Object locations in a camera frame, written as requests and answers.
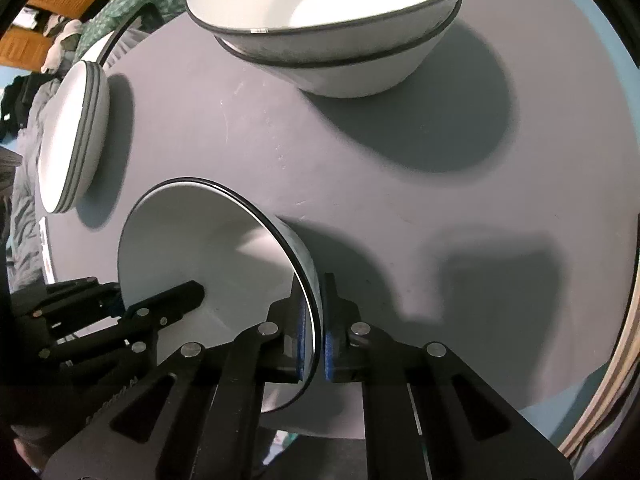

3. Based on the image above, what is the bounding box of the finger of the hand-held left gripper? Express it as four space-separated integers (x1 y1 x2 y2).
12 276 123 346
117 281 205 343

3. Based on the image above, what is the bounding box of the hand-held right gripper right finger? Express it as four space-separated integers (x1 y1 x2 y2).
322 273 574 480

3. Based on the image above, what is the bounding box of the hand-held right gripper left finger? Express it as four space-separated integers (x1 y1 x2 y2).
44 296 316 480

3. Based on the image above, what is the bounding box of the small white bowl dark rim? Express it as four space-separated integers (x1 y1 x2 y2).
118 177 325 415

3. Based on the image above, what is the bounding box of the white plate with dark rim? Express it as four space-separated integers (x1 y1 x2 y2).
37 60 96 213
55 62 111 213

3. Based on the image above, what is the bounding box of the grey duvet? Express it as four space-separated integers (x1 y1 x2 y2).
7 80 56 291

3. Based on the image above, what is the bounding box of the dark cloth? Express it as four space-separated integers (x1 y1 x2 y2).
0 72 48 146

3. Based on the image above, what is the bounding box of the white clothes pile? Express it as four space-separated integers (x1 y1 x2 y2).
40 17 83 76

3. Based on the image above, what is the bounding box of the beige striped cloth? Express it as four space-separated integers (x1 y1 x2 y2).
557 255 640 461

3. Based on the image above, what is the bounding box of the green checkered blanket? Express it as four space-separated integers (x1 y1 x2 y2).
75 0 188 61

